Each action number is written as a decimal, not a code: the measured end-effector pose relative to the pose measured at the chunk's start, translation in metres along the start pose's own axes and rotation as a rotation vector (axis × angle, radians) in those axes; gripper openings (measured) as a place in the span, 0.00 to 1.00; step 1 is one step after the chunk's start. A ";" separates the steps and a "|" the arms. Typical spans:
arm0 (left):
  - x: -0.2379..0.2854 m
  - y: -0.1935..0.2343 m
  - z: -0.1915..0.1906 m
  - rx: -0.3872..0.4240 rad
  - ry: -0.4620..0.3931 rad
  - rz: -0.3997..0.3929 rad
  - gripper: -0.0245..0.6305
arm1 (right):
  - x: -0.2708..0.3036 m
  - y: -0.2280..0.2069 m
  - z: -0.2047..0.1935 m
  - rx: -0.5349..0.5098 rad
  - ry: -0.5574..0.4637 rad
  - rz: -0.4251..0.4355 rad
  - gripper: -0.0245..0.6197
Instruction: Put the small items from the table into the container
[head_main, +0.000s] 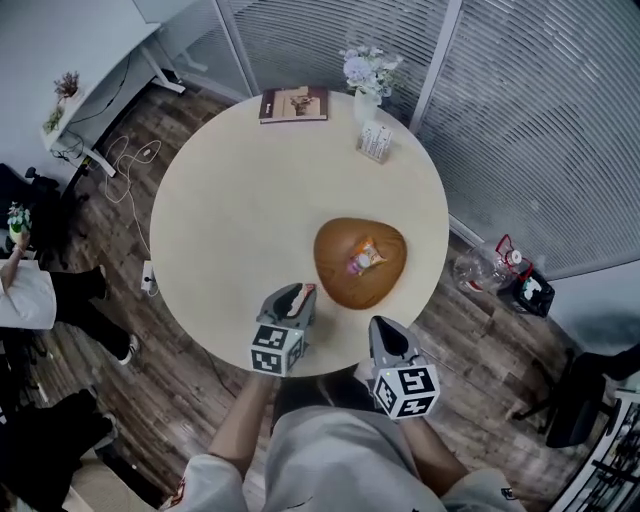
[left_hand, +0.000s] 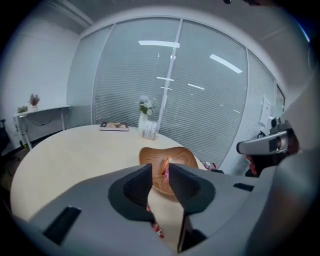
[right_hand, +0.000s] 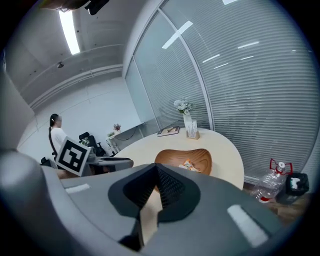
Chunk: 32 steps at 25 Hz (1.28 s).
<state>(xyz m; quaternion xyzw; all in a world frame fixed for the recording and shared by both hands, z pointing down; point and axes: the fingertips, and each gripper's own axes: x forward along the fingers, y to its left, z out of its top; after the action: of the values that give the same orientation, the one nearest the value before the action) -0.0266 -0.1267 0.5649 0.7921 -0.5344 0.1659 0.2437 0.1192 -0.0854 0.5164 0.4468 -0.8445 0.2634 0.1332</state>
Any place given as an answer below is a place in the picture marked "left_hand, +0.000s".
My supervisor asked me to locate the dark hardcover book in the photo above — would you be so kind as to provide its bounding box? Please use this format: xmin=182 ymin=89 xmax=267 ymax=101
xmin=99 ymin=121 xmax=130 ymax=132

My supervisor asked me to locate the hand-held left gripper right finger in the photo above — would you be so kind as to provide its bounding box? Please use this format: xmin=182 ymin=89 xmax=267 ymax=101
xmin=169 ymin=163 xmax=261 ymax=254

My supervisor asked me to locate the white paper sign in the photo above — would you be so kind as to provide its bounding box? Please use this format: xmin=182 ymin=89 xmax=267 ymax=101
xmin=259 ymin=96 xmax=274 ymax=127

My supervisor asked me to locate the white vase with flowers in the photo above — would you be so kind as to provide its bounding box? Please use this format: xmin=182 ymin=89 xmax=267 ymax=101
xmin=136 ymin=95 xmax=156 ymax=131

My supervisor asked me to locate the orange snack packet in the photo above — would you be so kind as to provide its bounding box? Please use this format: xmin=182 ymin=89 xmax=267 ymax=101
xmin=161 ymin=156 xmax=174 ymax=176

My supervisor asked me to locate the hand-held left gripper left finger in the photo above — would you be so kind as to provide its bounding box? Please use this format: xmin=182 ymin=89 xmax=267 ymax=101
xmin=28 ymin=163 xmax=176 ymax=256

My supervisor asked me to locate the small clear card holder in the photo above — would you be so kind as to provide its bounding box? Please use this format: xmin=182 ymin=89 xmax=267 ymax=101
xmin=141 ymin=120 xmax=157 ymax=141

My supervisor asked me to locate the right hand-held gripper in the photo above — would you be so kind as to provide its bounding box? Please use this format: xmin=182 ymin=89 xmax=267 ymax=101
xmin=236 ymin=116 xmax=301 ymax=156

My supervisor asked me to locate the pink potted plant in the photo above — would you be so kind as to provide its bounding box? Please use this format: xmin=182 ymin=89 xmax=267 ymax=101
xmin=27 ymin=93 xmax=41 ymax=112

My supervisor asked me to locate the white desk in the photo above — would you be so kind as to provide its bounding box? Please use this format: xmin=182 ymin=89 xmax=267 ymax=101
xmin=12 ymin=104 xmax=72 ymax=151

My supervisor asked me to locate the person's right hand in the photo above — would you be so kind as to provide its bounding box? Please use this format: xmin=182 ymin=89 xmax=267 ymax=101
xmin=245 ymin=151 xmax=288 ymax=178

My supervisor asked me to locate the brown wooden tray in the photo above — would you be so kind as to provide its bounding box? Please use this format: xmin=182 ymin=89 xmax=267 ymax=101
xmin=138 ymin=146 xmax=198 ymax=201

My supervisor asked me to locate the small pink candy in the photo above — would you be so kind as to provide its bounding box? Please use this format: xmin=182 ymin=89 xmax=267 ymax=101
xmin=146 ymin=203 xmax=165 ymax=240

